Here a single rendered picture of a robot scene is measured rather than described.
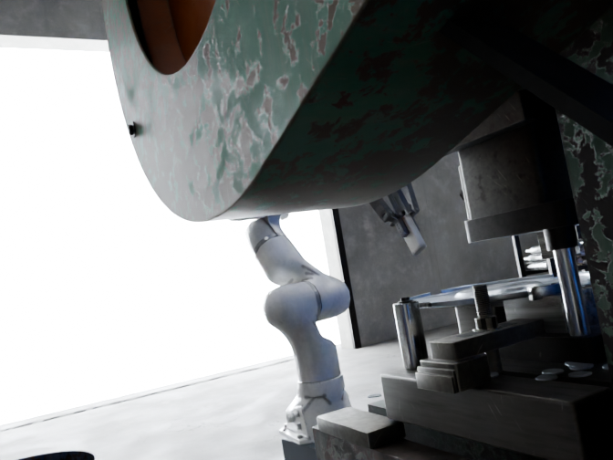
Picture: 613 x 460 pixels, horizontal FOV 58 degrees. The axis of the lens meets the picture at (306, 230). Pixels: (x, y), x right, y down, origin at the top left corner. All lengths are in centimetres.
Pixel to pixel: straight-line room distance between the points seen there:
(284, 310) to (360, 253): 478
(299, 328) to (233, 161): 93
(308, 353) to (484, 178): 76
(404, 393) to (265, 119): 44
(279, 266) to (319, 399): 35
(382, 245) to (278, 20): 591
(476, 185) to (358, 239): 532
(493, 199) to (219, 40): 43
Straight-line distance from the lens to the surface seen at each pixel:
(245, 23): 44
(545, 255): 79
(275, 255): 145
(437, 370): 64
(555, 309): 74
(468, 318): 88
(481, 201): 79
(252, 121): 43
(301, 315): 135
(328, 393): 140
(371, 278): 614
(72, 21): 576
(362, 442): 77
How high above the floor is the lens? 85
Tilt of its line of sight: 5 degrees up
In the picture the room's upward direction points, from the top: 9 degrees counter-clockwise
